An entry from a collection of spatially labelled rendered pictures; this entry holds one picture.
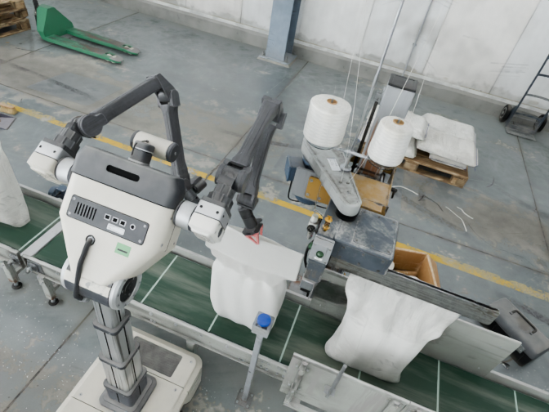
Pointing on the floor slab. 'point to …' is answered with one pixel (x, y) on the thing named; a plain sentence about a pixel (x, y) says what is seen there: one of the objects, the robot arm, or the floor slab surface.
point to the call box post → (252, 366)
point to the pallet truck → (49, 28)
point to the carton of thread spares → (413, 259)
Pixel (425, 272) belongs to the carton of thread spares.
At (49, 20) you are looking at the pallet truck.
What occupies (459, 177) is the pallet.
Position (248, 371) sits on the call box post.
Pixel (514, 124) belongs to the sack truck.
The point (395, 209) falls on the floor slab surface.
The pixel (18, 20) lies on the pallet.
